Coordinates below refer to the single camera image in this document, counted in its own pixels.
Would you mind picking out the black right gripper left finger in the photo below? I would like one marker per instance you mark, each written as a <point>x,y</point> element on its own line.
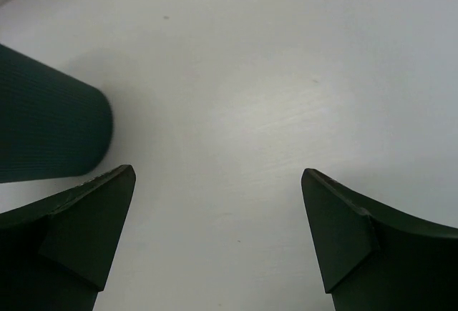
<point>57,252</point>

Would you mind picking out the dark teal plastic bin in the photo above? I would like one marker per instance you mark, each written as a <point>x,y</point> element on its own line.
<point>52,125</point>

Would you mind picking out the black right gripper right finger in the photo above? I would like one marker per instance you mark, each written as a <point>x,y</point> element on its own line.
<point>374,257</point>

